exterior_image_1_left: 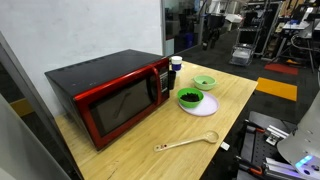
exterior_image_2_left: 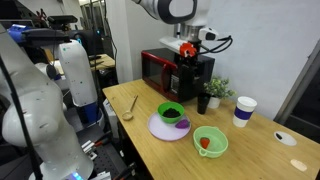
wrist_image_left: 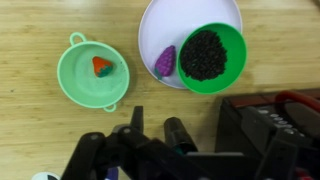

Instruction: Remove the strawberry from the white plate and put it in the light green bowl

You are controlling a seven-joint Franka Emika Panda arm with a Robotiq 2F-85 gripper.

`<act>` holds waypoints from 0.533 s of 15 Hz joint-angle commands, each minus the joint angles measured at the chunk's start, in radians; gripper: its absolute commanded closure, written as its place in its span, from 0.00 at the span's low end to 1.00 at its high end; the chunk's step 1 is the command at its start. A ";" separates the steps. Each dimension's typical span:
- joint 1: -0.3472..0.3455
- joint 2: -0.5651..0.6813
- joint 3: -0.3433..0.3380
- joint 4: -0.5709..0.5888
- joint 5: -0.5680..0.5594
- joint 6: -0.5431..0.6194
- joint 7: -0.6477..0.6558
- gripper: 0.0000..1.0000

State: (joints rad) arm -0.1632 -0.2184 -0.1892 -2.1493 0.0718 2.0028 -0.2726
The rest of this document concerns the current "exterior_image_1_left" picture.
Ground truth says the dark green bowl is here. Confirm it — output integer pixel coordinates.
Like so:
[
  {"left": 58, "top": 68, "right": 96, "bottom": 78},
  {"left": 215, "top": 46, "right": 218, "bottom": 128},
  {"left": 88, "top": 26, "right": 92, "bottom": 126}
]
[{"left": 176, "top": 87, "right": 205, "bottom": 109}]

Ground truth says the light green bowl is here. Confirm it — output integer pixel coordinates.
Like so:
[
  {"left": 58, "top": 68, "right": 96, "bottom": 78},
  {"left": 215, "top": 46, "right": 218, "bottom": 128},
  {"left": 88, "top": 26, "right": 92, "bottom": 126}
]
[{"left": 193, "top": 74, "right": 218, "bottom": 91}]

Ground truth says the white round plate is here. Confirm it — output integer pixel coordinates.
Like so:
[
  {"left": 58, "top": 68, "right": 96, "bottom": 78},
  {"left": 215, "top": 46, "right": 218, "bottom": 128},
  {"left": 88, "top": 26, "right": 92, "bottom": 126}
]
[{"left": 178, "top": 91, "right": 221, "bottom": 118}]

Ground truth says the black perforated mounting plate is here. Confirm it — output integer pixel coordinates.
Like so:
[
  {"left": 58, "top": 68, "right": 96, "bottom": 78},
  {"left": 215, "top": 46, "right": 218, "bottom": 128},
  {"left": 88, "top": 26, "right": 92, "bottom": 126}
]
[{"left": 237, "top": 110, "right": 298, "bottom": 180}]

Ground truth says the white paper cup blue band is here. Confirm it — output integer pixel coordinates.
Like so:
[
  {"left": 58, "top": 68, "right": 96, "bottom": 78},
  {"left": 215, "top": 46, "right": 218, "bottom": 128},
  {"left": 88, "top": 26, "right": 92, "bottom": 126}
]
[{"left": 170, "top": 55, "right": 184, "bottom": 78}]

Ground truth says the blue bin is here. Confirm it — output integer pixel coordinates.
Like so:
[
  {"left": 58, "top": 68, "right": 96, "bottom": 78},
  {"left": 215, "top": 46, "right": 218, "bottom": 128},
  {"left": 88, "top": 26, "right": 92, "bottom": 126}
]
[{"left": 184, "top": 32, "right": 195, "bottom": 49}]

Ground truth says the red and black microwave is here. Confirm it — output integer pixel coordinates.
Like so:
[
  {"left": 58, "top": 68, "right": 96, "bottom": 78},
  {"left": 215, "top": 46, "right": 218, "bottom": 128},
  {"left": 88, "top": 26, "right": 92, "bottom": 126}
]
[{"left": 44, "top": 48, "right": 171, "bottom": 152}]

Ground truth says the small white block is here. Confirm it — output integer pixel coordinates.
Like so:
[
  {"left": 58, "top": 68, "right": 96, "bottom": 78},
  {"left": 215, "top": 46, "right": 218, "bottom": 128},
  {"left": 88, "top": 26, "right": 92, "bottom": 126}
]
[{"left": 220, "top": 141, "right": 231, "bottom": 152}]

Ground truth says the aluminium extrusion bar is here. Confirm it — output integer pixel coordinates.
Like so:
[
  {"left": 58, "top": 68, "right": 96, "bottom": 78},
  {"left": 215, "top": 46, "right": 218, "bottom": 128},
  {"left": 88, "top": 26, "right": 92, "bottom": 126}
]
[
  {"left": 263, "top": 156, "right": 301, "bottom": 180},
  {"left": 265, "top": 124, "right": 289, "bottom": 147}
]

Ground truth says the white workshop desk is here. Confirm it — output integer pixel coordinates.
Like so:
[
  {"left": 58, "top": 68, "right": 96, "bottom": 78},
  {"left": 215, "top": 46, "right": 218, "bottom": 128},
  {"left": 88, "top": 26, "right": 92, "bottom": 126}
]
[{"left": 281, "top": 6, "right": 320, "bottom": 73}]

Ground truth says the metal wire cart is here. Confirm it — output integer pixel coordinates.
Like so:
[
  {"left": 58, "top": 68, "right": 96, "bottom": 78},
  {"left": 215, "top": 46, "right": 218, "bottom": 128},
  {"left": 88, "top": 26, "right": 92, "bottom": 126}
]
[{"left": 229, "top": 26, "right": 268, "bottom": 67}]

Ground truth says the orange handled clamp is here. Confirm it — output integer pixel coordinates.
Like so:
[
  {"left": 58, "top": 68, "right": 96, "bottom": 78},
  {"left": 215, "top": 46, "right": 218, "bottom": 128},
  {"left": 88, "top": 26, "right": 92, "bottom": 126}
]
[
  {"left": 234, "top": 155, "right": 264, "bottom": 176},
  {"left": 244, "top": 119, "right": 268, "bottom": 134}
]

